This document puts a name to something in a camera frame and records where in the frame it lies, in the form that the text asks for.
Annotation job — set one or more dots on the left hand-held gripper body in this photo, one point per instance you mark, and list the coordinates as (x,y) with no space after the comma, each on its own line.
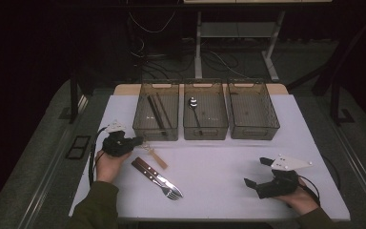
(117,144)

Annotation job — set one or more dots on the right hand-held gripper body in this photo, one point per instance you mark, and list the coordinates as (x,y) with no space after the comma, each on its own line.
(279,184)

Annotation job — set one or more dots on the translucent grey plastic bin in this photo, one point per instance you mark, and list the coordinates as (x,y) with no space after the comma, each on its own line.
(252,111)
(143,111)
(213,111)

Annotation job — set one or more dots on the translucent plastic spoon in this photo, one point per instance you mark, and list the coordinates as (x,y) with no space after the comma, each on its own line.
(159,161)

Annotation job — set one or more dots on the brown chopstick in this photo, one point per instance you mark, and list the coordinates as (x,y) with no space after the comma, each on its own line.
(167,118)
(163,108)

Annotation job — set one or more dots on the steel spoon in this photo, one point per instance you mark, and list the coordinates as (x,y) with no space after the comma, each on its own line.
(193,102)

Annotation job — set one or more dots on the person's left hand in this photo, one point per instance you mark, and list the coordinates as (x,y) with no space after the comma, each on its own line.
(108,167)

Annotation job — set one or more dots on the person's right hand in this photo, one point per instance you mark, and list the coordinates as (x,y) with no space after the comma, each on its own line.
(301,200)

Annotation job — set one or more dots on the white table cover sheet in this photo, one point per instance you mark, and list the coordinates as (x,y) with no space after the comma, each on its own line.
(235,159)

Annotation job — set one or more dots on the black floor socket panel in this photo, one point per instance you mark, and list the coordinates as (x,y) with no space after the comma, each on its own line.
(77,147)

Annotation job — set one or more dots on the black metal stand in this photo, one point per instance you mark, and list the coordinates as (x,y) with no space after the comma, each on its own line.
(73,95)
(334,101)

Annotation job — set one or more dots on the white standing desk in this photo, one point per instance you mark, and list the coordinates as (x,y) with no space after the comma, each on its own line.
(198,47)

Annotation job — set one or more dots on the metal floor rail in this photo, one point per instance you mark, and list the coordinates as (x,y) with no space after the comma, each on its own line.
(41,191)
(364,175)

